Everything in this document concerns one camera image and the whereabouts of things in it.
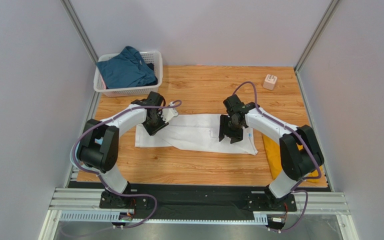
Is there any white t shirt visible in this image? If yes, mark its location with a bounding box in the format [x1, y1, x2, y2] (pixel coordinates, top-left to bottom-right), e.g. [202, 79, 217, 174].
[135, 113, 258, 156]

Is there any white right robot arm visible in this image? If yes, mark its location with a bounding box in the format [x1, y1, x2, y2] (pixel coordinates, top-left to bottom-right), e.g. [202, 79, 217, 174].
[218, 94, 325, 200]

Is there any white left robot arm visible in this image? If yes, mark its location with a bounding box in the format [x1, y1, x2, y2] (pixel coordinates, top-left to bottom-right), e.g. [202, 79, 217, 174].
[70, 91, 176, 198]

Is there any folded yellow t shirt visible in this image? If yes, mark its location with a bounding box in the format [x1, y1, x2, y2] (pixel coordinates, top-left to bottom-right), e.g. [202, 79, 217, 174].
[262, 134, 322, 183]

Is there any small pink box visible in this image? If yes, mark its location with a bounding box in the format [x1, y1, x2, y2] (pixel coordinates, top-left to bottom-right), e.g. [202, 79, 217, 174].
[262, 74, 278, 91]

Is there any blue t shirt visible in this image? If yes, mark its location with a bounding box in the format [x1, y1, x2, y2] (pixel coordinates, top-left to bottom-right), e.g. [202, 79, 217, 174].
[95, 46, 158, 89]

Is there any white plastic laundry basket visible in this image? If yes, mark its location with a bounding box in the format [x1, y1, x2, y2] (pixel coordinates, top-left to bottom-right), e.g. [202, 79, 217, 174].
[93, 50, 163, 98]

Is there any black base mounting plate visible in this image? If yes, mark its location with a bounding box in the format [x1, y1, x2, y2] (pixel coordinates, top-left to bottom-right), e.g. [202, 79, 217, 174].
[68, 180, 298, 221]

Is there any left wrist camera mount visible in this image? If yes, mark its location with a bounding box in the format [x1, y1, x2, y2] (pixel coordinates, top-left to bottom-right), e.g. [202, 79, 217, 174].
[161, 106, 179, 123]

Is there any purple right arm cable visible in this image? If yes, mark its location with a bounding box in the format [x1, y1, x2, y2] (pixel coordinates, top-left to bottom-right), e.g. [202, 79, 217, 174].
[231, 81, 323, 233]

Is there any aluminium frame rail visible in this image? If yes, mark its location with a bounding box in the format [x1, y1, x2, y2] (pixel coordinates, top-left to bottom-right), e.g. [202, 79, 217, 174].
[39, 188, 359, 240]

